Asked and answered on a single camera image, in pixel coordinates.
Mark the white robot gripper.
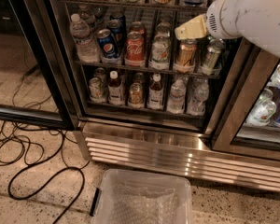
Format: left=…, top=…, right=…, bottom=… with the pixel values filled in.
left=175, top=0, right=247, bottom=40

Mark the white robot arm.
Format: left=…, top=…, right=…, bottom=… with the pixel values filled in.
left=175, top=0, right=280, bottom=58

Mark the orange gold soda can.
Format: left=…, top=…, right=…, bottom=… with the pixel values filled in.
left=176, top=39, right=197, bottom=67

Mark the green silver soda can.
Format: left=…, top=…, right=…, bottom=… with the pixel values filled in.
left=202, top=38, right=224, bottom=69

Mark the white green soda can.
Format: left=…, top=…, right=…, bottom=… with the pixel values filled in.
left=150, top=36, right=171, bottom=63

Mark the red coca cola can behind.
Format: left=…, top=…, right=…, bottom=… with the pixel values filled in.
left=129, top=21, right=147, bottom=38

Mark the red coca cola can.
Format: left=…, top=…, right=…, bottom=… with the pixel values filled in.
left=129, top=21, right=147, bottom=38
left=126, top=32, right=145, bottom=62

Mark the stainless steel beverage fridge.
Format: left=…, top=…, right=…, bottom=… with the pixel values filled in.
left=49, top=0, right=280, bottom=192

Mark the blue pepsi can behind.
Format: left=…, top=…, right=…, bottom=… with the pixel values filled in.
left=107, top=20, right=125, bottom=52

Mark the blue pepsi can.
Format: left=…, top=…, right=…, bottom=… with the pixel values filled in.
left=97, top=29, right=119, bottom=59
left=107, top=20, right=125, bottom=52

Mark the blue pepsi can front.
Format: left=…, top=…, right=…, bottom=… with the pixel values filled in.
left=97, top=29, right=119, bottom=59

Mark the gold can bottom shelf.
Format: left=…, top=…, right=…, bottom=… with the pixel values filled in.
left=128, top=82, right=144, bottom=107

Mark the closed right glass fridge door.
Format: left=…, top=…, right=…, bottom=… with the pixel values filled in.
left=213, top=46, right=280, bottom=161

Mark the white green can right compartment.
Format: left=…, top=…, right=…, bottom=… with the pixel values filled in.
left=246, top=100, right=276, bottom=126

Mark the clear water bottle middle shelf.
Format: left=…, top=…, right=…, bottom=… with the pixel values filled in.
left=70, top=13, right=99, bottom=63

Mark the green can bottom shelf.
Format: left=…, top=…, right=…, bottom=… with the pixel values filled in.
left=89, top=77, right=106, bottom=103

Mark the open glass fridge door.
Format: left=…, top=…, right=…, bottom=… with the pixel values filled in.
left=0, top=0, right=77, bottom=130

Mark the water bottle bottom right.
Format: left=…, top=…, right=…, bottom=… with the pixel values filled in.
left=187, top=83, right=209, bottom=116

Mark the water bottle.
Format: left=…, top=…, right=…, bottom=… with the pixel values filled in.
left=187, top=83, right=209, bottom=116
left=167, top=79, right=187, bottom=114

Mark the water bottle bottom left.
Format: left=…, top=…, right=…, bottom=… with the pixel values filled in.
left=167, top=79, right=187, bottom=114

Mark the brown tea bottle right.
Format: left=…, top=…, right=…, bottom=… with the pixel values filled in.
left=147, top=73, right=163, bottom=110

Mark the brown tea bottle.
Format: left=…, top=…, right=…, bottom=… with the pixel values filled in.
left=107, top=71, right=124, bottom=105
left=147, top=73, right=163, bottom=110

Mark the brown tea bottle left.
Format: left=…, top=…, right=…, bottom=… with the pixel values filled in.
left=107, top=71, right=124, bottom=105

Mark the clear plastic storage bin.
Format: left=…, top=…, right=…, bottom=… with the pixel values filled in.
left=90, top=169, right=193, bottom=224

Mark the bubble wrap sheet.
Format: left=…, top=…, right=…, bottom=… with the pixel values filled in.
left=108, top=185, right=177, bottom=224

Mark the black cable on floor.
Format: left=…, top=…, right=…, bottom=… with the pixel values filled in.
left=0, top=63, right=91, bottom=224

